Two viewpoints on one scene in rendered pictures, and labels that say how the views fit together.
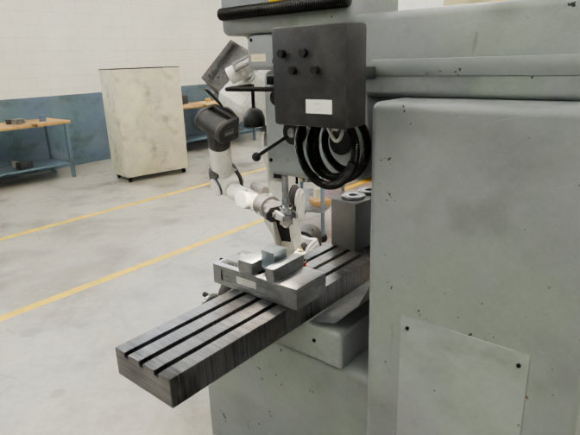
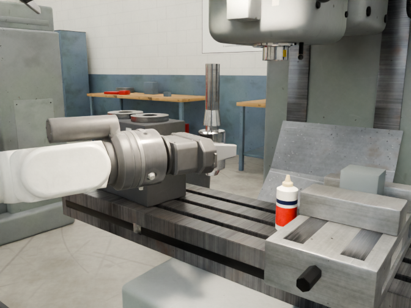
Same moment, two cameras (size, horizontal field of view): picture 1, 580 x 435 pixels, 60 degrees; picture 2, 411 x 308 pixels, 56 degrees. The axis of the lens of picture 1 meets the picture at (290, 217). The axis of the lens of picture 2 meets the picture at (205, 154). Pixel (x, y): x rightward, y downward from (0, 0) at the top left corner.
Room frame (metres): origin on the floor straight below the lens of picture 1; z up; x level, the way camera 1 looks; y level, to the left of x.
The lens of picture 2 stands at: (1.74, 0.66, 1.26)
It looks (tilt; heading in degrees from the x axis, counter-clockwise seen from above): 12 degrees down; 267
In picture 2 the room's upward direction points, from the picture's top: straight up
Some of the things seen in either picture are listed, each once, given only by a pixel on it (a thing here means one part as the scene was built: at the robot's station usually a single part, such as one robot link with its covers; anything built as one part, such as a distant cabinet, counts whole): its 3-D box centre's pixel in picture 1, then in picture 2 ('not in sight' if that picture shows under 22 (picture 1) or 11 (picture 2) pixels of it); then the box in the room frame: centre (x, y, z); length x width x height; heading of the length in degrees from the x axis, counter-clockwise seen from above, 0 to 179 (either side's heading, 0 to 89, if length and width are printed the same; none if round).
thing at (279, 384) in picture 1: (306, 392); not in sight; (1.59, -0.04, 0.46); 0.81 x 0.32 x 0.60; 50
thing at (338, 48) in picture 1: (317, 76); not in sight; (1.13, -0.07, 1.62); 0.20 x 0.09 x 0.21; 50
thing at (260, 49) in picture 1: (314, 50); not in sight; (1.55, -0.09, 1.68); 0.34 x 0.24 x 0.10; 50
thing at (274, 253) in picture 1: (274, 257); (361, 186); (1.45, 0.05, 1.07); 0.06 x 0.05 x 0.06; 141
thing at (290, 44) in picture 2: not in sight; (275, 44); (1.58, -0.06, 1.31); 0.09 x 0.09 x 0.01
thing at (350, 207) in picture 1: (361, 217); (138, 153); (1.87, -0.28, 1.06); 0.22 x 0.12 x 0.20; 133
